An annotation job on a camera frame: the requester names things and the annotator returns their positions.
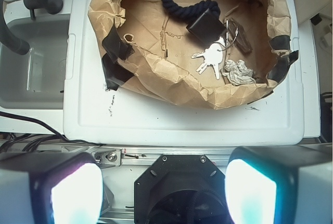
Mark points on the silver corner bracket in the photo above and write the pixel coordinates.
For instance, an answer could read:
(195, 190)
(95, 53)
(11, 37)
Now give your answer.
(108, 159)

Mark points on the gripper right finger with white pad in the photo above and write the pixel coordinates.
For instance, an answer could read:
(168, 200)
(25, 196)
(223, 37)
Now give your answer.
(280, 184)

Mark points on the aluminium extrusion rail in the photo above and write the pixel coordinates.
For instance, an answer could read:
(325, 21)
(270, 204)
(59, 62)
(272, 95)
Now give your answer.
(146, 156)

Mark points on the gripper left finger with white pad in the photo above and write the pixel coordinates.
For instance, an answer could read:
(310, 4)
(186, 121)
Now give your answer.
(50, 187)

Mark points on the grey plastic sink basin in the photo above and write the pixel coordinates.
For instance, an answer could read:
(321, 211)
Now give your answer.
(36, 80)

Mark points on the dark grey faucet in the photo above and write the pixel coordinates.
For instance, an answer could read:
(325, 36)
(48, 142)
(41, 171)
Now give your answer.
(18, 45)

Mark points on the crumpled grey paper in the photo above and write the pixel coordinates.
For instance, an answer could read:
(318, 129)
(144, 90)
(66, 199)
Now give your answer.
(238, 73)

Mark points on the black rectangular box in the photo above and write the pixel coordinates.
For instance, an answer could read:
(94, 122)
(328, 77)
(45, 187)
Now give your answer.
(207, 28)

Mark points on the silver key bunch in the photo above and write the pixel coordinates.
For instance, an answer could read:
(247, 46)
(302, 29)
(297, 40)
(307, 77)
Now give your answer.
(212, 56)

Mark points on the brown paper bag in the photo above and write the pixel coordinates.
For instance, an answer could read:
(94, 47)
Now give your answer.
(145, 47)

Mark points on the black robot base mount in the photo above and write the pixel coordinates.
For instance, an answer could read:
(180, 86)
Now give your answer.
(181, 189)

